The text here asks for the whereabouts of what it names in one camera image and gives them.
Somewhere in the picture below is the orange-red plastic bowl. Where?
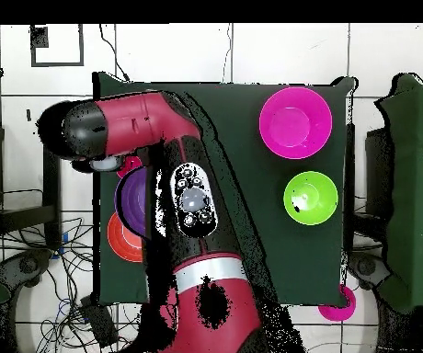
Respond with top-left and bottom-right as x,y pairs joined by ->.
107,211 -> 145,264

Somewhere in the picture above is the dark square frame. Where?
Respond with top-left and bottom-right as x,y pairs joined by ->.
29,23 -> 85,68

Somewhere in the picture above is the green plastic bowl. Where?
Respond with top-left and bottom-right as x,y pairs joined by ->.
282,171 -> 339,226

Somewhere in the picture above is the tangle of cables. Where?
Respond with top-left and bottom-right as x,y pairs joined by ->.
0,216 -> 143,353

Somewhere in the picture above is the large pink plastic bowl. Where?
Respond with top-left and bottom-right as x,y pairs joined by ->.
258,85 -> 334,160

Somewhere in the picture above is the black chair base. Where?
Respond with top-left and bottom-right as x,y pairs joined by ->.
347,249 -> 393,291
0,248 -> 54,295

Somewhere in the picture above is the pink bowl on floor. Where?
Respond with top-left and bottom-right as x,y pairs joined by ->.
316,284 -> 357,323

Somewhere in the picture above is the purple plastic bowl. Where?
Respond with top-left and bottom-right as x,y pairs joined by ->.
114,166 -> 149,237

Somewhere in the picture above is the thin black cable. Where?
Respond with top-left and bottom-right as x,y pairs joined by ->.
221,23 -> 234,84
98,23 -> 131,83

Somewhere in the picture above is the black power adapter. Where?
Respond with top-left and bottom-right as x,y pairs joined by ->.
79,295 -> 120,348

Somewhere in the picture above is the dark green tablecloth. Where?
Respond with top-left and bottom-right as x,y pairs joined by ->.
92,71 -> 356,308

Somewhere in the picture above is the red plastic cup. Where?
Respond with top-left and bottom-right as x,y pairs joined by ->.
116,155 -> 143,180

